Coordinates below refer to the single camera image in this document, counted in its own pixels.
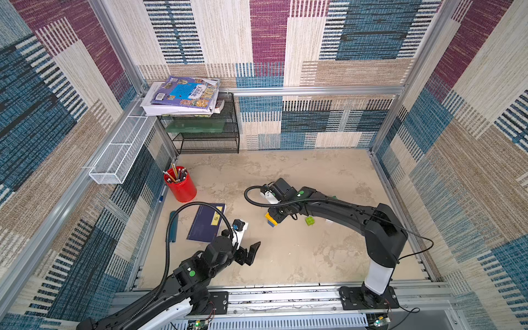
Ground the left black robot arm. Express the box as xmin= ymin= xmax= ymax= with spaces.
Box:
xmin=76 ymin=236 xmax=261 ymax=329

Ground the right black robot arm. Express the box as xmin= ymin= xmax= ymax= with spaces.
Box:
xmin=266 ymin=188 xmax=408 ymax=308

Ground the lime green square lego brick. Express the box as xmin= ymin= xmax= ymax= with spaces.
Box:
xmin=305 ymin=216 xmax=315 ymax=226

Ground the purple notebook yellow label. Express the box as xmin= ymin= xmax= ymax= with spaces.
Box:
xmin=187 ymin=206 xmax=223 ymax=243

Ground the red pencil cup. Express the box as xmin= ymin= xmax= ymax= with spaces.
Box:
xmin=164 ymin=163 xmax=197 ymax=203

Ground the stack of books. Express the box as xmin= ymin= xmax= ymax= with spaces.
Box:
xmin=140 ymin=76 xmax=226 ymax=116

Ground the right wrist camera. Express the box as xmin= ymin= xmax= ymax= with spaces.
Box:
xmin=260 ymin=178 xmax=298 ymax=204

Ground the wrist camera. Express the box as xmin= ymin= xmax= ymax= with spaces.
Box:
xmin=260 ymin=178 xmax=298 ymax=204
xmin=232 ymin=219 xmax=249 ymax=250

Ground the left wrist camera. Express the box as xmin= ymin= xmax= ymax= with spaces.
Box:
xmin=232 ymin=219 xmax=249 ymax=250

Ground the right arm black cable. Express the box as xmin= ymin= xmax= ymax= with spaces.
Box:
xmin=243 ymin=185 xmax=356 ymax=209

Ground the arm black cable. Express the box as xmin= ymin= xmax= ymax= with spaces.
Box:
xmin=164 ymin=201 xmax=235 ymax=290
xmin=243 ymin=185 xmax=356 ymax=209

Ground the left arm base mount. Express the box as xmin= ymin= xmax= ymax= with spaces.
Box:
xmin=191 ymin=291 xmax=229 ymax=316

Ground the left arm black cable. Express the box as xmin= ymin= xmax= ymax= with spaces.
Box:
xmin=164 ymin=201 xmax=235 ymax=290

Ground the blue pen by wall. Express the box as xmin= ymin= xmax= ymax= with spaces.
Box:
xmin=158 ymin=187 xmax=166 ymax=203

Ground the black wire shelf rack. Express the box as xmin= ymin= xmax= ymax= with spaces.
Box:
xmin=158 ymin=93 xmax=240 ymax=155

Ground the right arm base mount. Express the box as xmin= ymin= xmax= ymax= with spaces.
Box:
xmin=338 ymin=285 xmax=400 ymax=310

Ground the white wire mesh basket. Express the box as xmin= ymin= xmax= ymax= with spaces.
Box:
xmin=89 ymin=115 xmax=156 ymax=184

